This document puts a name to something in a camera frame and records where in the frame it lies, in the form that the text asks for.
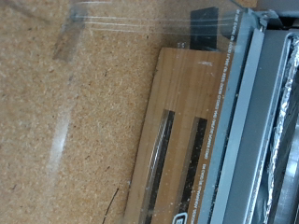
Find foil-lined crumb tray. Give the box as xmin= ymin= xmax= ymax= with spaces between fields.
xmin=249 ymin=34 xmax=299 ymax=224

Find wooden stand under oven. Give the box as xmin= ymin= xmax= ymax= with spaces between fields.
xmin=122 ymin=46 xmax=233 ymax=224

